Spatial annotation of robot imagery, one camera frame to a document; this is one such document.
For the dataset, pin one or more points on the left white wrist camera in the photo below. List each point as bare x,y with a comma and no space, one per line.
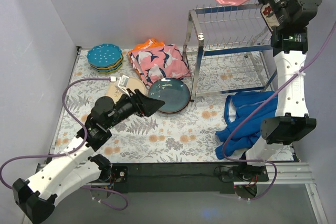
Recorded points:
118,85

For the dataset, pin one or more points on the cream rimmed plate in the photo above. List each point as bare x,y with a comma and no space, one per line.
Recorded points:
133,83

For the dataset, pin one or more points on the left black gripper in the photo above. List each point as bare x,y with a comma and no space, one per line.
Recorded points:
137,103

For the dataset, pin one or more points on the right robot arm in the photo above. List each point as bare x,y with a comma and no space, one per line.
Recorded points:
289,40

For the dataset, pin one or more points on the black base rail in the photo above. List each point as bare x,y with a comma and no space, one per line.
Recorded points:
181,177

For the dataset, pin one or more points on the blue polka dot plate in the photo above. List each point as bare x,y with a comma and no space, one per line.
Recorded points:
108,70

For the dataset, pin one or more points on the yellow polka dot plate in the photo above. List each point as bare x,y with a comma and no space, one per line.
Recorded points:
109,67

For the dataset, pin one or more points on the dark teal plate on table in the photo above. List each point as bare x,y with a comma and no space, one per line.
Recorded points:
181,111

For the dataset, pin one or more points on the pink bird print cloth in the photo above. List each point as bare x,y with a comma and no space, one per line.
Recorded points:
159,62

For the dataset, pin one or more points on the steel dish rack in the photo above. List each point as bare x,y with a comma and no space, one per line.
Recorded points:
225,47

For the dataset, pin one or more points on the orange cloth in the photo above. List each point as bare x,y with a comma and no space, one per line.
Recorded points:
151,43

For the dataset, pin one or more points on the dark teal plate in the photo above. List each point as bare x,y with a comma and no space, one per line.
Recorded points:
174,92
181,111

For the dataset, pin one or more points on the light blue plate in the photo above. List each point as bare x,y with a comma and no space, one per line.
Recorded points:
104,55

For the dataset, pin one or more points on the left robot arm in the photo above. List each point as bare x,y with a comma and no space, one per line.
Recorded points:
79,163

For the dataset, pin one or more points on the floral table mat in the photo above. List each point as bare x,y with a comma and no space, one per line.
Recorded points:
187,136

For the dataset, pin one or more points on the green polka dot plate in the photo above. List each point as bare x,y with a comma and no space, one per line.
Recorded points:
108,71

